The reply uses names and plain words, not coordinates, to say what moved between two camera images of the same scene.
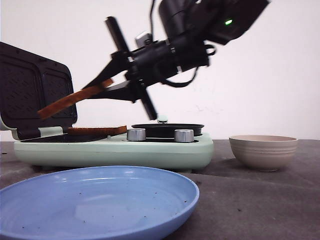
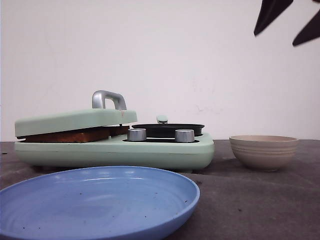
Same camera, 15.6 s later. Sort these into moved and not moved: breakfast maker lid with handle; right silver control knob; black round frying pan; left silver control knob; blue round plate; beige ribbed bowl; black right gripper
Moved: breakfast maker lid with handle; black right gripper
Not moved: left silver control knob; black round frying pan; beige ribbed bowl; blue round plate; right silver control knob
